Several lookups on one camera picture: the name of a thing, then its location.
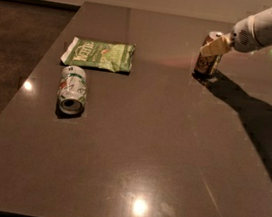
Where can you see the orange soda can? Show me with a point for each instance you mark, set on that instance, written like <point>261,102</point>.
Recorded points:
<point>206,66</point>

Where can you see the green chip bag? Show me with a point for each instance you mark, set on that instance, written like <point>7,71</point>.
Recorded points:
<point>113,57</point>

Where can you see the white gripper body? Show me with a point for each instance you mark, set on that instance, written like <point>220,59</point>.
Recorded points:
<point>243,36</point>

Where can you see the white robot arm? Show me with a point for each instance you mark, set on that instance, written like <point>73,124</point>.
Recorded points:
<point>267,15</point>

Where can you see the green white soda can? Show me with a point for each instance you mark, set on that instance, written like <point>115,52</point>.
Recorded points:
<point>72,90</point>

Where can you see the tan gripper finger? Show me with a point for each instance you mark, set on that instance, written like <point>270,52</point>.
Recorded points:
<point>217,44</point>

